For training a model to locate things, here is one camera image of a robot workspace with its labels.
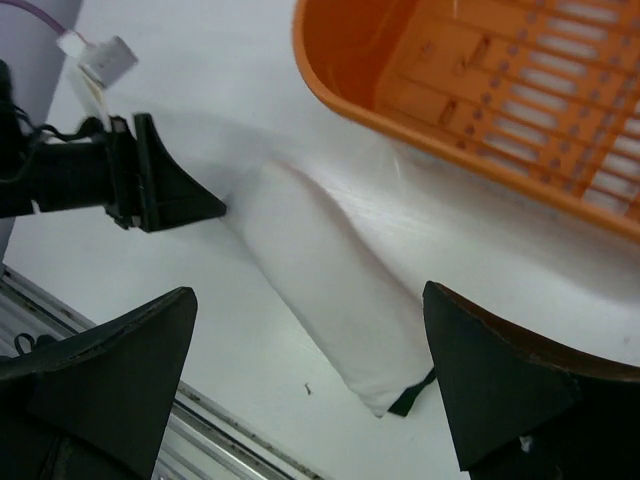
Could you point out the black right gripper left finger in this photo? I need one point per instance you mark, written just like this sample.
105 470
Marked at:
96 405

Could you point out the aluminium mounting rail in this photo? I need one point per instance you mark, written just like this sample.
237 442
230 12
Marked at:
201 440

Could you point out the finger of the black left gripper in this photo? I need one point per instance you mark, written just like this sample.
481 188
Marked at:
169 197

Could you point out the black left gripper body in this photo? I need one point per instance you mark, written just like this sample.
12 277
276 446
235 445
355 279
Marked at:
44 170

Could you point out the orange plastic basket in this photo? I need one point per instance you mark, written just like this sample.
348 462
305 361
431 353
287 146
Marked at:
541 97

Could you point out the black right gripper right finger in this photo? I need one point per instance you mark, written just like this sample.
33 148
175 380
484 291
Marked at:
522 406

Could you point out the white and green t-shirt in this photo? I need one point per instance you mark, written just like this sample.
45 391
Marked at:
364 321

